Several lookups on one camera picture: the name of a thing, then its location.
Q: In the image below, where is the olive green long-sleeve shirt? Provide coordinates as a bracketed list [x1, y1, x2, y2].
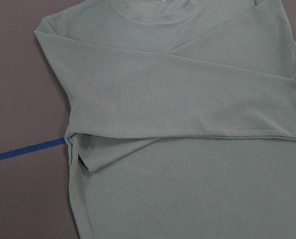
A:
[34, 0, 296, 239]

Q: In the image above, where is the brown paper table cover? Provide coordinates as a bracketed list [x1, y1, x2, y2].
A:
[0, 0, 78, 239]

